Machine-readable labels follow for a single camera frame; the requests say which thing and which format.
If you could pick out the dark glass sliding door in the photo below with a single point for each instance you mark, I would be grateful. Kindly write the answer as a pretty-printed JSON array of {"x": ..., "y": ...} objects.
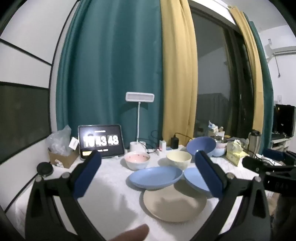
[{"x": 212, "y": 69}]

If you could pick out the white textured tablecloth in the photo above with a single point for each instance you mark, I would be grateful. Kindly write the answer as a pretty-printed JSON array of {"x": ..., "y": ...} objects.
[{"x": 111, "y": 204}]

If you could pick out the white charger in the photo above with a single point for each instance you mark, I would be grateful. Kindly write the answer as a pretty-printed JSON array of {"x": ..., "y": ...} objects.
[{"x": 162, "y": 146}]

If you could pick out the beige plate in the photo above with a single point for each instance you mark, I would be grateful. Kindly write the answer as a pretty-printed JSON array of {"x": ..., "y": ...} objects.
[{"x": 173, "y": 204}]

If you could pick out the clear plastic bag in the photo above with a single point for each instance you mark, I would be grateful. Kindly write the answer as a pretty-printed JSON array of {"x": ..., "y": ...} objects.
[{"x": 59, "y": 141}]

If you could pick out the tablet with clock display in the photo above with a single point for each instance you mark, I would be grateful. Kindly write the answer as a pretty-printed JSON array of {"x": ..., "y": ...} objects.
[{"x": 101, "y": 140}]

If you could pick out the white air conditioner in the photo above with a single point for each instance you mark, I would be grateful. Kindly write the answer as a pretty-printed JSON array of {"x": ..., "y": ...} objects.
[{"x": 282, "y": 49}]

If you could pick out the steel thermos bottle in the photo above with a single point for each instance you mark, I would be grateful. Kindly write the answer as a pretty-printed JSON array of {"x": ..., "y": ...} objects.
[{"x": 254, "y": 141}]

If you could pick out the white power strip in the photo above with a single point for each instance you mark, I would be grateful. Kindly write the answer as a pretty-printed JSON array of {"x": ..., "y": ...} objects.
[{"x": 159, "y": 153}]

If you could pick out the white and blue bowl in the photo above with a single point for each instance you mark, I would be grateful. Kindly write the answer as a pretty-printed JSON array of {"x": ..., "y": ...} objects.
[{"x": 219, "y": 151}]

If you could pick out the cream bowl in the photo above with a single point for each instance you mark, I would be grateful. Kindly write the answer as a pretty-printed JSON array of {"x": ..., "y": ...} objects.
[{"x": 179, "y": 161}]

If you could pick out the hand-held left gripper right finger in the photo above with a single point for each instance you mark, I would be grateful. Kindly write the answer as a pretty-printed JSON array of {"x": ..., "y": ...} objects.
[{"x": 208, "y": 176}]

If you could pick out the black monitor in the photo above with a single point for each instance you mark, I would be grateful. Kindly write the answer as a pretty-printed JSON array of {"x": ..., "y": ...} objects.
[{"x": 284, "y": 120}]

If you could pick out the black charger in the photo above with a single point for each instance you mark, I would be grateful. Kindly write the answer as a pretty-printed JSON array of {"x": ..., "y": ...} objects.
[{"x": 174, "y": 143}]

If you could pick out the yellow curtain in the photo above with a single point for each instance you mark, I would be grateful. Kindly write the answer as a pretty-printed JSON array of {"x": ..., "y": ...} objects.
[
  {"x": 254, "y": 76},
  {"x": 178, "y": 81}
]

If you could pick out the blue plate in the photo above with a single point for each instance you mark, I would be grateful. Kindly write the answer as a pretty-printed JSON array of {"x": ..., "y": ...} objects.
[
  {"x": 194, "y": 178},
  {"x": 155, "y": 177}
]

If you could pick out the teal curtain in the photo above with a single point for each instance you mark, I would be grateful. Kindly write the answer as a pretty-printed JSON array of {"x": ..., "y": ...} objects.
[
  {"x": 111, "y": 58},
  {"x": 268, "y": 92}
]

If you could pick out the pink dotted bowl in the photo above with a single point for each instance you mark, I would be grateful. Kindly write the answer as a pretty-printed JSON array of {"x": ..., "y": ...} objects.
[{"x": 136, "y": 162}]

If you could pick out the pink metal-lined bowl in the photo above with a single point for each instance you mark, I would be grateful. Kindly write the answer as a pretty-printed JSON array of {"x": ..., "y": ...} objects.
[{"x": 220, "y": 141}]

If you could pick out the small white box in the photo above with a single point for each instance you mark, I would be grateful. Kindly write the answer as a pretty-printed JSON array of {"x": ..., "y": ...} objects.
[{"x": 74, "y": 143}]

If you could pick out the blue patterned packet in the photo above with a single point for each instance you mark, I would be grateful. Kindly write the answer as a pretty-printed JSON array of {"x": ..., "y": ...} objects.
[{"x": 213, "y": 126}]

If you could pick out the cardboard box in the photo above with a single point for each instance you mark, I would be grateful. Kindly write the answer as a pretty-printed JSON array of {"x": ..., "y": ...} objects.
[{"x": 67, "y": 160}]

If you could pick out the white desk lamp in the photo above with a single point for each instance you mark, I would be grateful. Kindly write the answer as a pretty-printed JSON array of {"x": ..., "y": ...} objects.
[{"x": 140, "y": 97}]

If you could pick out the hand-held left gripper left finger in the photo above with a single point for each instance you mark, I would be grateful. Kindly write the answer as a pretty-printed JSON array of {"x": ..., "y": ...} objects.
[{"x": 87, "y": 173}]

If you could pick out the white cabinet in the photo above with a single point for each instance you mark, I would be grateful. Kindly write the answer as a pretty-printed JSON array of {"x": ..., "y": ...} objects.
[{"x": 281, "y": 143}]

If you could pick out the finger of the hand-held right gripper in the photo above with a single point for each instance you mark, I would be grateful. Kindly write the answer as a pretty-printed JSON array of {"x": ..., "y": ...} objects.
[
  {"x": 277, "y": 154},
  {"x": 279, "y": 180}
]

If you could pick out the yellow tissue pack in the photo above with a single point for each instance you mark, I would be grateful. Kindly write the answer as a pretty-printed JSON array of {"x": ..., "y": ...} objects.
[{"x": 235, "y": 158}]

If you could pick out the person's left hand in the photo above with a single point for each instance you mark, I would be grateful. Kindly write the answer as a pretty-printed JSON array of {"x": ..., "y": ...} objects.
[{"x": 134, "y": 234}]

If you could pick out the white wall socket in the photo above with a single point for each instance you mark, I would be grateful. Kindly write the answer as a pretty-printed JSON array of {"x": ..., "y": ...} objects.
[{"x": 280, "y": 99}]

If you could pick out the black round object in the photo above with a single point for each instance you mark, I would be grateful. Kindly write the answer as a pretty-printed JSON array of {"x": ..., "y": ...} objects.
[{"x": 45, "y": 168}]

